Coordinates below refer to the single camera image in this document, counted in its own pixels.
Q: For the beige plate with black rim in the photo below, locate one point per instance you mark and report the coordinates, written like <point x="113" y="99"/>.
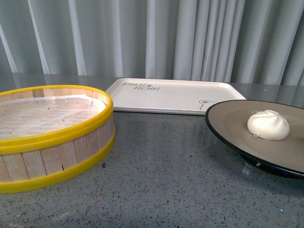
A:
<point x="228" y="121"/>

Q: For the white steamed bun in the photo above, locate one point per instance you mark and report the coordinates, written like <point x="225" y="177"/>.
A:
<point x="268" y="125"/>

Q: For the cream bear print tray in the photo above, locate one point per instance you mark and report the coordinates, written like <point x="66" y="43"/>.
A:
<point x="169" y="96"/>

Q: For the yellow rimmed bamboo steamer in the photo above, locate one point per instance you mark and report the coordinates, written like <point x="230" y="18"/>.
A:
<point x="38" y="161"/>

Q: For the grey pleated curtain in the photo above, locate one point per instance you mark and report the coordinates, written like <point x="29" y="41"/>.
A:
<point x="242" y="41"/>

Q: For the white steamer liner cloth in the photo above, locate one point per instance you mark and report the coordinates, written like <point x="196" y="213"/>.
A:
<point x="33" y="116"/>

